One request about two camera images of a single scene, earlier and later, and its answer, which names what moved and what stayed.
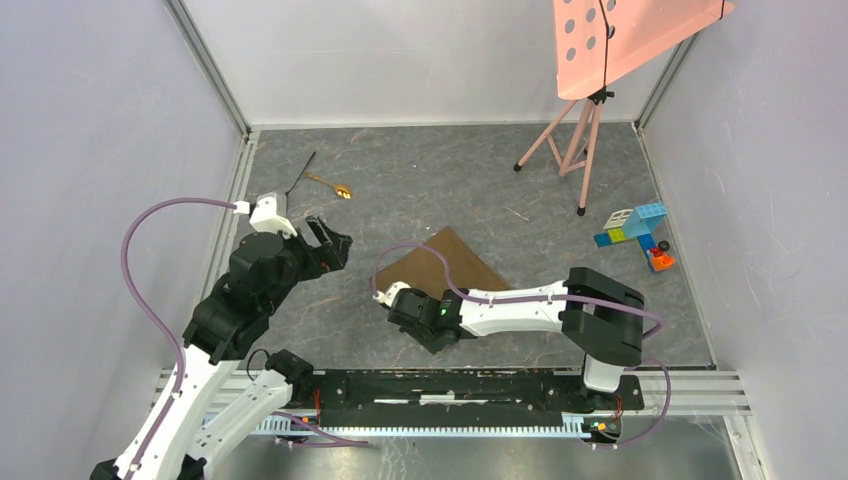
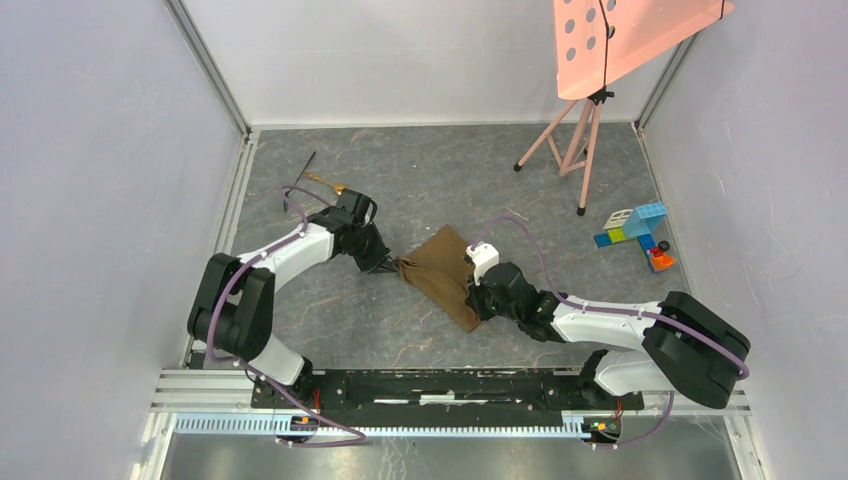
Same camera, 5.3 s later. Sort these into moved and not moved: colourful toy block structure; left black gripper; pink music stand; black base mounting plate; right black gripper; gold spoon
Moved: right black gripper; left black gripper
Not moved: pink music stand; colourful toy block structure; black base mounting plate; gold spoon
